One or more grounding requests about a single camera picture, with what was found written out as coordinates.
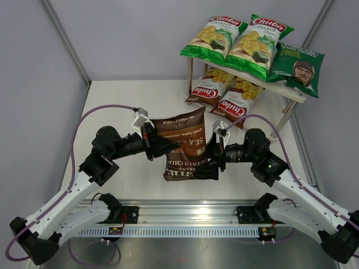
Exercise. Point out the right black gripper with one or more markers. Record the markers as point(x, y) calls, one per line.
point(216, 151)

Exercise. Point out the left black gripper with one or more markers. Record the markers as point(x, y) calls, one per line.
point(155, 144)

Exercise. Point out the brown Kettle sea salt bag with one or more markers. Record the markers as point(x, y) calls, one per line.
point(188, 130)

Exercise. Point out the brown Chuba chips bag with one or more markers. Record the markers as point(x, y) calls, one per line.
point(238, 100)
point(211, 88)

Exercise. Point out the green Chuba cassava chips bag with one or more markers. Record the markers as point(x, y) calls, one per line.
point(213, 42)

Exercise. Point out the dark green Real chips bag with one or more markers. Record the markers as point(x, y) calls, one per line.
point(297, 68)

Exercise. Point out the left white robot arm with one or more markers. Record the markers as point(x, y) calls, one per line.
point(41, 234)

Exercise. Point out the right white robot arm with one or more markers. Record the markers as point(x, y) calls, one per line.
point(333, 227)

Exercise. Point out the white two-tier shelf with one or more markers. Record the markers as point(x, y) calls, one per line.
point(276, 103)

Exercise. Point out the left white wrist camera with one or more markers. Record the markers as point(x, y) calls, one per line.
point(140, 117)

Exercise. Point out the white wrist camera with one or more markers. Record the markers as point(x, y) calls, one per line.
point(220, 128)
point(140, 117)

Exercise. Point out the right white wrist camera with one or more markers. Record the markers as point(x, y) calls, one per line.
point(220, 128)

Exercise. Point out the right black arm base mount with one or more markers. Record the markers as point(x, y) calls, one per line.
point(247, 215)

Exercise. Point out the white slotted cable duct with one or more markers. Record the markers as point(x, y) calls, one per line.
point(169, 232)

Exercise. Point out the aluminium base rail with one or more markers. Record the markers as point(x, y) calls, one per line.
point(176, 213)

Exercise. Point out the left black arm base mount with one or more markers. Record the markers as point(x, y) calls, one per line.
point(127, 214)

